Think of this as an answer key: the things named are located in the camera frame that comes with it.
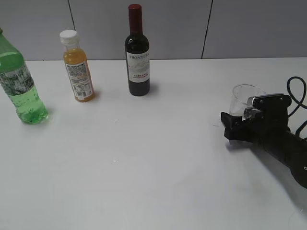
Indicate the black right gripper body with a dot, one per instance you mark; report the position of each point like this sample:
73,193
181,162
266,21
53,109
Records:
270,129

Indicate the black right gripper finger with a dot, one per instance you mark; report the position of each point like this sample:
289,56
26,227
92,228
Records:
235,127

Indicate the transparent glass cup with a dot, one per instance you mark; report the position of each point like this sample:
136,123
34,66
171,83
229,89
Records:
240,96

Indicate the green sprite bottle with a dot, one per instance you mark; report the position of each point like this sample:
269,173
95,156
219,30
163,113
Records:
18,84

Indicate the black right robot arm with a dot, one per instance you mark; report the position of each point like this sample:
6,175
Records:
303,177

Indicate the dark red wine bottle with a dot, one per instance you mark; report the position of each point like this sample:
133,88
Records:
137,54

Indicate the orange juice bottle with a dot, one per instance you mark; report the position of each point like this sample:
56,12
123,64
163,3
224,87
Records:
76,65

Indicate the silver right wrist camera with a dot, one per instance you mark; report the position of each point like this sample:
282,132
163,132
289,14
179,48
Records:
262,103

